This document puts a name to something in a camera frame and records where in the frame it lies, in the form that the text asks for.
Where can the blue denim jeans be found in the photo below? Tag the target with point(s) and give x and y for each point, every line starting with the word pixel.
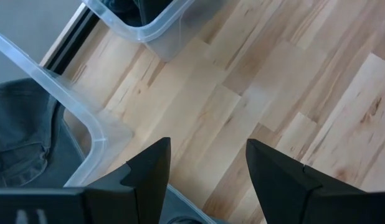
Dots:
pixel 24 124

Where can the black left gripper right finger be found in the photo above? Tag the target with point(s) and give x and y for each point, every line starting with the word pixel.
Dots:
pixel 304 199

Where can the clear plastic storage bin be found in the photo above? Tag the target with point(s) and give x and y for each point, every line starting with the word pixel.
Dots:
pixel 71 104
pixel 142 35

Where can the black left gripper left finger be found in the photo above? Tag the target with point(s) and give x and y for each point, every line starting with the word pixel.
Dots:
pixel 117 202

